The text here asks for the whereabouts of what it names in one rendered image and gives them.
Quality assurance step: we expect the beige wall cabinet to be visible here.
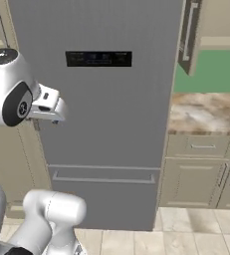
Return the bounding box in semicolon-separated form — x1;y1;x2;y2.
195;0;230;52

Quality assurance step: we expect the beige wall cabinet door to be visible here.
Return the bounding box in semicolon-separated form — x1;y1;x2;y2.
177;0;204;78

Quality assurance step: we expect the grey freezer drawer front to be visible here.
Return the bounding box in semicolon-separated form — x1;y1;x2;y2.
47;164;161;232

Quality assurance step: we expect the silver cupboard door handle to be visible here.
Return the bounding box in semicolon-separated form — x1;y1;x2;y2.
217;161;229;189

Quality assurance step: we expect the silver wall cabinet door handle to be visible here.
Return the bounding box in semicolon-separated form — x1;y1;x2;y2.
182;1;199;63

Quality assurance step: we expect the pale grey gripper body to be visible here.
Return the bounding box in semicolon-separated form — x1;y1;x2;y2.
29;96;69;124

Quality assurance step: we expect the beige drawer front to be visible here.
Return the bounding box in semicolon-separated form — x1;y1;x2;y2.
165;133;230;160

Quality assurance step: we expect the silver drawer handle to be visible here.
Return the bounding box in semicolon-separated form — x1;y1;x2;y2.
189;142;217;149

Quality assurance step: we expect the grey fridge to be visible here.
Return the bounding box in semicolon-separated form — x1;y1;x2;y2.
6;0;188;232

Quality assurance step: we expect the grey freezer drawer handle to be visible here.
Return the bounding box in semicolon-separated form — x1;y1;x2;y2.
52;170;156;185

